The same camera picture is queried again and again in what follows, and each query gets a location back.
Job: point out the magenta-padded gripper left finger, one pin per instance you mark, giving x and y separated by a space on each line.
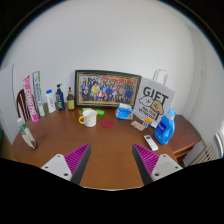
63 165

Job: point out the blue detergent bottle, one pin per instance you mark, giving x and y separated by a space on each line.
164 128

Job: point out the white remote control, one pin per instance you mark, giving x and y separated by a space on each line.
150 142

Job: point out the white refrigerator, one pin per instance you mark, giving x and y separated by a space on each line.
6 100

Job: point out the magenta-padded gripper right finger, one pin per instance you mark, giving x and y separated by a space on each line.
160 165

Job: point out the blue tissue pack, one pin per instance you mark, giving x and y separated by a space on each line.
124 113

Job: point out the colourful puzzle cube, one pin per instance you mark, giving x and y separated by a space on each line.
147 122

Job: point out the dark blue pump bottle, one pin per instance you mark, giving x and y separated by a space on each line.
60 100

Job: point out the white radiator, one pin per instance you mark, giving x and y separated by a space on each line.
205 155

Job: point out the white paper gift bag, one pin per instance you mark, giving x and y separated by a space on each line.
155 96

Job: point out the brown pump bottle yellow label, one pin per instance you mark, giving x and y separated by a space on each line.
70 101

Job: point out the green packet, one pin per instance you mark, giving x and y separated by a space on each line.
87 109
100 112

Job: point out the flat round red coaster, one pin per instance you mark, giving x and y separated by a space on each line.
107 124

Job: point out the pink tube box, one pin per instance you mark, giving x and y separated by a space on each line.
30 98

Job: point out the black-framed group picture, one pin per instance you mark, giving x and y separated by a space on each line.
106 88

